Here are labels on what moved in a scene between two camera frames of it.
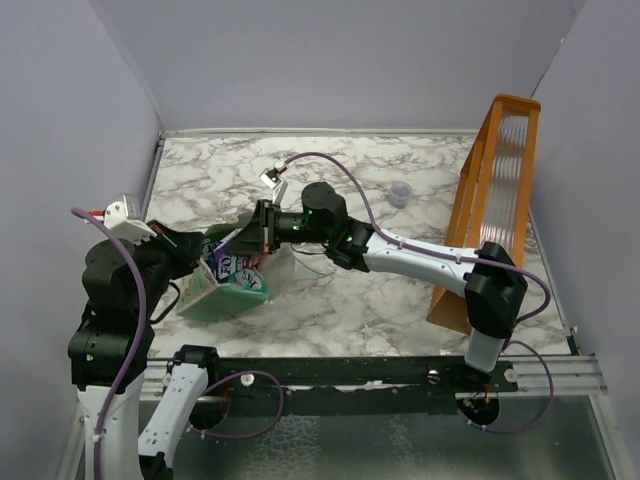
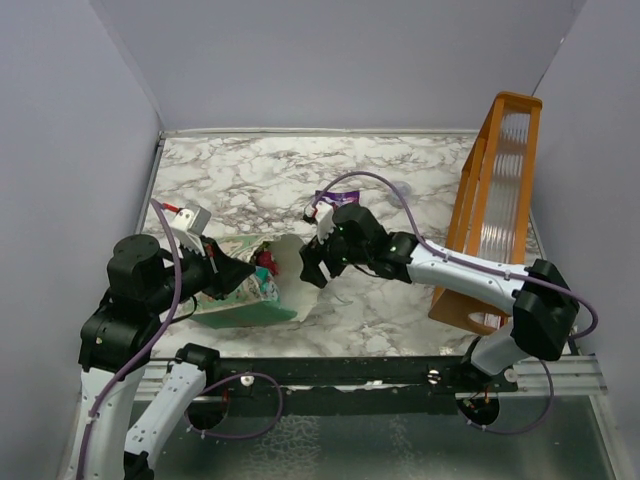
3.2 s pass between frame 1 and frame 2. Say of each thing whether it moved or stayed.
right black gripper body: moved
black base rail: stayed
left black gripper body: moved
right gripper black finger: moved
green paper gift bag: moved
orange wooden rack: stayed
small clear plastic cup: stayed
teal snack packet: moved
